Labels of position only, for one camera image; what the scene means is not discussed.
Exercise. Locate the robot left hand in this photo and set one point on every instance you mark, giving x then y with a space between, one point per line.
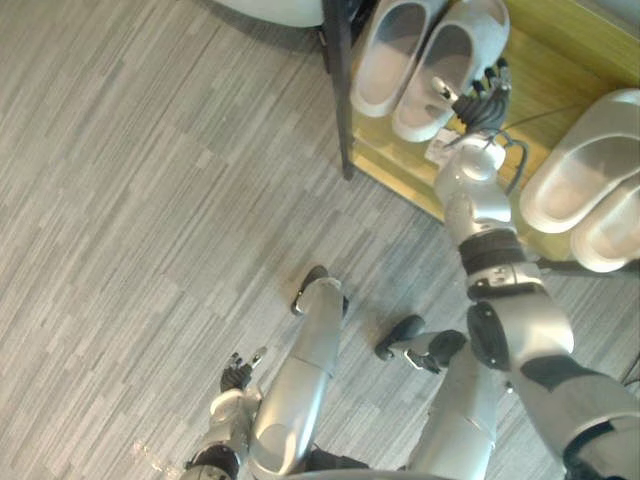
235 374

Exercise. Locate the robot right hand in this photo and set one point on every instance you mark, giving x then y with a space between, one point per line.
482 112

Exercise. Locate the white slipper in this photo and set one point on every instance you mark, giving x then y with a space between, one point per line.
610 235
575 185
440 55
385 65

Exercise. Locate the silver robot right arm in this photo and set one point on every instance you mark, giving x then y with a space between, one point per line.
530 320

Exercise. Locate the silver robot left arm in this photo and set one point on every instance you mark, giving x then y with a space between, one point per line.
225 410

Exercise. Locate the wooden shoe rack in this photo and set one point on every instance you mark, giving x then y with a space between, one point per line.
545 65

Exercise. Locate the white paper label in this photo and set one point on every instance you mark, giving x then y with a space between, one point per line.
440 146

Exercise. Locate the silver robot left leg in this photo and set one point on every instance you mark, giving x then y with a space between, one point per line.
305 380

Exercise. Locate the silver robot leg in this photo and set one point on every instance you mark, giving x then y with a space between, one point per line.
305 380
455 415

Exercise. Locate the dark robot left foot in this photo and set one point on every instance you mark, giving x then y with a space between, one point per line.
316 274

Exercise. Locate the dark robot foot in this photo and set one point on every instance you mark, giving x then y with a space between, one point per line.
405 327
316 274

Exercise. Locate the robot waist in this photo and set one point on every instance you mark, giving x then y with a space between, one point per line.
335 459

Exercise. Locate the dark robot right foot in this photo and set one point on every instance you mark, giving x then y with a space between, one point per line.
405 327

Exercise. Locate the silver robot right leg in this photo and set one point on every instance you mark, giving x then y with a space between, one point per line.
455 415

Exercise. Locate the white rounded object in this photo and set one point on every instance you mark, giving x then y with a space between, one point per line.
270 10

